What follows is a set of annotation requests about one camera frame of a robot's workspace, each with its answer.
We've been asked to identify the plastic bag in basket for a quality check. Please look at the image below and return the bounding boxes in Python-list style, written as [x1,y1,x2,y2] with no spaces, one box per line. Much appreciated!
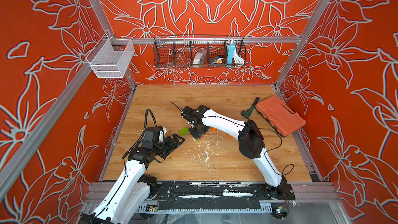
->
[192,50,207,68]

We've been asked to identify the black wire basket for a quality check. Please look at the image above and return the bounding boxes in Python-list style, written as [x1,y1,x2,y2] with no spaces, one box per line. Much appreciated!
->
[153,35,247,68]

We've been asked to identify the red plastic tool case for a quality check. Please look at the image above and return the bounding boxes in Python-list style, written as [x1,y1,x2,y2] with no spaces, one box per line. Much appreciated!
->
[256,95,306,137]

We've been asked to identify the long green lego plate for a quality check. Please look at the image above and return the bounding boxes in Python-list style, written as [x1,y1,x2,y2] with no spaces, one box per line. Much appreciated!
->
[178,127,189,136]

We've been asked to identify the dark green clamp tool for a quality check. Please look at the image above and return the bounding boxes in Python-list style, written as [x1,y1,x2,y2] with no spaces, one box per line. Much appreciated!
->
[241,97,260,119]

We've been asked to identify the white cables in basket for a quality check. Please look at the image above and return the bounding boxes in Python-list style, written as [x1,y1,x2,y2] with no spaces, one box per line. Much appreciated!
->
[233,46,245,67]

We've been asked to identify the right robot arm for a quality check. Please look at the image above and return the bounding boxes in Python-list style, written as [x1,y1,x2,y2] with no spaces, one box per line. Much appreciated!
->
[181,105,287,197]

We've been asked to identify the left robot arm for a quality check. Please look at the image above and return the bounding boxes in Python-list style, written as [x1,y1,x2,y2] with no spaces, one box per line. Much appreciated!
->
[78,134,185,224]

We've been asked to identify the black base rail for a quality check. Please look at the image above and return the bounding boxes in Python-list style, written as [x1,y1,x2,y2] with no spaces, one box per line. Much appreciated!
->
[148,181,296,213]

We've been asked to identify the clear plastic bin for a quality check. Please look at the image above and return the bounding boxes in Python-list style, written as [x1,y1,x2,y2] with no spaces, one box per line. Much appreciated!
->
[88,38,135,78]

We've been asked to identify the left black corrugated cable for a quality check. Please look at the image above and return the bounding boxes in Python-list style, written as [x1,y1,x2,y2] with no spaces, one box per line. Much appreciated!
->
[143,109,158,131]

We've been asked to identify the black small box in basket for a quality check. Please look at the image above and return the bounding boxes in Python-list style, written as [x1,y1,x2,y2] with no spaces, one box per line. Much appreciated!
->
[208,56,224,65]

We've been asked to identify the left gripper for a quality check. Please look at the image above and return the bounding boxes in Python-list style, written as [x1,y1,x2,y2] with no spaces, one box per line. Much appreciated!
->
[152,134,184,157]

